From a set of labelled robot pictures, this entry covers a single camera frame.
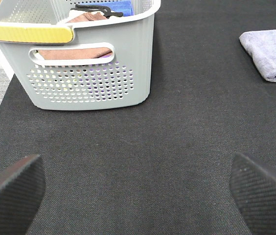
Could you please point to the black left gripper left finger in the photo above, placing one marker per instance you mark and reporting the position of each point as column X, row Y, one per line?
column 22, row 187

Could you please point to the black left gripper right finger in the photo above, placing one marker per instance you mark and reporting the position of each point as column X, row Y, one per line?
column 253, row 187

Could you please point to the lavender towel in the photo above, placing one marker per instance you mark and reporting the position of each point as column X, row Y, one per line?
column 261, row 47

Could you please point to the black table mat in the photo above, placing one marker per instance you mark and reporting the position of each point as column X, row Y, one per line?
column 161, row 167

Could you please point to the grey perforated laundry basket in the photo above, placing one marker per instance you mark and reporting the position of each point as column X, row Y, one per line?
column 120, row 80

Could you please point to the brown towel in basket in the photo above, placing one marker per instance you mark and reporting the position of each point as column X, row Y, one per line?
column 76, row 16

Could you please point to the blue towel in basket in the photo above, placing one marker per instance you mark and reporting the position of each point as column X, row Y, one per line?
column 123, row 6

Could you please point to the yellow basket handle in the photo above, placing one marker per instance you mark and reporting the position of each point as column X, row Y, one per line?
column 35, row 21

